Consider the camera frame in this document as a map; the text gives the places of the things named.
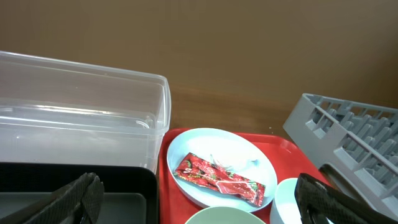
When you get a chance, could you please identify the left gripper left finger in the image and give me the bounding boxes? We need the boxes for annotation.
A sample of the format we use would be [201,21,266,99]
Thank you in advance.
[1,173,104,224]

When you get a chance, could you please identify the grey dishwasher rack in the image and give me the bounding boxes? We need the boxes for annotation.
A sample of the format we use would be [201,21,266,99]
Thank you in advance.
[283,93,397,219]

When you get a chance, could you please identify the light blue plate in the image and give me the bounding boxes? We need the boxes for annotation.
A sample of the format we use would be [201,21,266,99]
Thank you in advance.
[166,128,277,212]

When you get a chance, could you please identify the red snack wrapper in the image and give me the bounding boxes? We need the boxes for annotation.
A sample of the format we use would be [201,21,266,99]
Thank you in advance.
[173,152,266,207]

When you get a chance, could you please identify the black food waste tray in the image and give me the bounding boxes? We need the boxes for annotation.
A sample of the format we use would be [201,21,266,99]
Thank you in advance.
[1,162,159,224]

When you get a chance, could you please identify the clear plastic waste bin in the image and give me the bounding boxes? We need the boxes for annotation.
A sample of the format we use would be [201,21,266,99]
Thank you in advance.
[1,52,171,171]

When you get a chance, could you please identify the light blue bowl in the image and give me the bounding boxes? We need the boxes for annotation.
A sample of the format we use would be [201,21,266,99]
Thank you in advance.
[270,178,302,224]

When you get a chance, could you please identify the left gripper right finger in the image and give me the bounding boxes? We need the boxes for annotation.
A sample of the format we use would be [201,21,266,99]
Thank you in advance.
[294,173,397,224]

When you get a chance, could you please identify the light green bowl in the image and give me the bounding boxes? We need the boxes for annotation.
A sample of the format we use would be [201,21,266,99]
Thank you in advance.
[185,207,265,224]

